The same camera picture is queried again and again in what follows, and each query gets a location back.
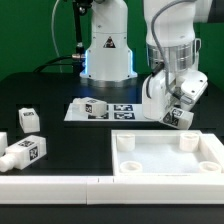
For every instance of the black camera pole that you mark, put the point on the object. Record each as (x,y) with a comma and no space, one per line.
(80,8)

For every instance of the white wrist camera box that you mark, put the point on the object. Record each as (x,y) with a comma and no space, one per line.
(192,83)

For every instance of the white front fence bar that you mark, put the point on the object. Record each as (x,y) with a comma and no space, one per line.
(196,189)

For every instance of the white square table top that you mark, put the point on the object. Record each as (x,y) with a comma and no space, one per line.
(159,152)

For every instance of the white part at left edge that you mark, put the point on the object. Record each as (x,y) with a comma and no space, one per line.
(3,142)

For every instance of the white marker sheet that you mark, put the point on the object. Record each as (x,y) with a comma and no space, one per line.
(112,113)

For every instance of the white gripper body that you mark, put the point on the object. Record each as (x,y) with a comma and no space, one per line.
(156,100)

